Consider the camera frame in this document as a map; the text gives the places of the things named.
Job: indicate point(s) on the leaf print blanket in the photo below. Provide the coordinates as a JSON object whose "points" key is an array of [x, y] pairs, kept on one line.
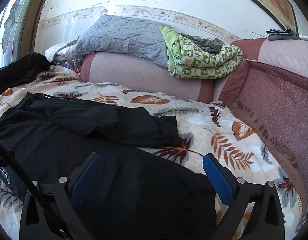
{"points": [[213, 135]]}

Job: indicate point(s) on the stained glass window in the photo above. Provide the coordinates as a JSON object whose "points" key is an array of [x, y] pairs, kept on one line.
{"points": [[11, 27]]}

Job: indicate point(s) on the dark grey cloth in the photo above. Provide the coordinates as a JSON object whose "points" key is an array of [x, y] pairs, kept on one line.
{"points": [[206, 43]]}

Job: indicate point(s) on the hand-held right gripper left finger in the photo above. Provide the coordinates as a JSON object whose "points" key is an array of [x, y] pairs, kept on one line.
{"points": [[86, 180]]}

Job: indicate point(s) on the black pants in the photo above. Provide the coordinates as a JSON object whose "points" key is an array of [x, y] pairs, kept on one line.
{"points": [[99, 140]]}

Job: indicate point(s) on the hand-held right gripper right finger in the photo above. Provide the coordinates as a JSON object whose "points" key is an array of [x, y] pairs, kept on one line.
{"points": [[218, 180]]}

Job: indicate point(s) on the dark grey gloves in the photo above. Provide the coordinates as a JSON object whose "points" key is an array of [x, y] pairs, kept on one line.
{"points": [[281, 33]]}

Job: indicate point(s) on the black garment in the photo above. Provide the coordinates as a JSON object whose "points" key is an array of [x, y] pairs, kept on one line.
{"points": [[21, 70]]}

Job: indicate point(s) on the white cloth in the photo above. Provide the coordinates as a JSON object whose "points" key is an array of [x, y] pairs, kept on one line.
{"points": [[56, 51]]}

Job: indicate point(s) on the grey quilted blanket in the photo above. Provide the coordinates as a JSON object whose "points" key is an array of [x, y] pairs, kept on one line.
{"points": [[119, 37]]}

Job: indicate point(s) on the green patterned quilt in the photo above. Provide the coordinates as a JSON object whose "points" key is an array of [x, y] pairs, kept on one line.
{"points": [[203, 62]]}

